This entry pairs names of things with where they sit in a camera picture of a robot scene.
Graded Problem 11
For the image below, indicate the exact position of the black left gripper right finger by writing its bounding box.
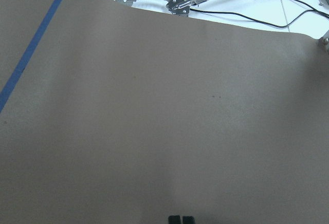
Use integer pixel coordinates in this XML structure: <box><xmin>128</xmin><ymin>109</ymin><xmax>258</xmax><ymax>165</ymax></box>
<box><xmin>182</xmin><ymin>216</ymin><xmax>195</xmax><ymax>224</ymax></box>

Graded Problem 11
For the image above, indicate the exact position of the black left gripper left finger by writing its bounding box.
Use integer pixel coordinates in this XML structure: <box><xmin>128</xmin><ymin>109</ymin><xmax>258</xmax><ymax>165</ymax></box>
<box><xmin>168</xmin><ymin>215</ymin><xmax>181</xmax><ymax>224</ymax></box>

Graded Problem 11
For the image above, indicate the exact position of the brown table cover mat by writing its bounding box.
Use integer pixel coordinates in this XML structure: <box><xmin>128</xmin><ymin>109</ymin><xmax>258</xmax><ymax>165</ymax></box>
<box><xmin>1</xmin><ymin>0</ymin><xmax>328</xmax><ymax>223</ymax></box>

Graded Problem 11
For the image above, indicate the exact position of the black floor cable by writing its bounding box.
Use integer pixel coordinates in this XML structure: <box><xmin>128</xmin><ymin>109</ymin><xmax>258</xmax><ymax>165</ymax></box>
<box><xmin>179</xmin><ymin>0</ymin><xmax>329</xmax><ymax>29</ymax></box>

